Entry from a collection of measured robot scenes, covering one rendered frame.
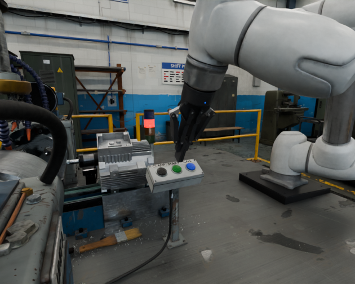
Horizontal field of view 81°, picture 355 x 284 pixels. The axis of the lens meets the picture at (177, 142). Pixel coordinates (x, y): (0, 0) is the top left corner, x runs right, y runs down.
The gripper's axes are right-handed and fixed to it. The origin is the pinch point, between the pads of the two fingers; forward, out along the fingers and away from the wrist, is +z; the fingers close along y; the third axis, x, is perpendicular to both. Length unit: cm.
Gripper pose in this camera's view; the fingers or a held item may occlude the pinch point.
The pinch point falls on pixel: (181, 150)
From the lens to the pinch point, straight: 59.2
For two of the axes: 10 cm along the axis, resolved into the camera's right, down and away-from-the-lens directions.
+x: 3.8, 6.4, -6.7
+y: -9.0, 0.9, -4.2
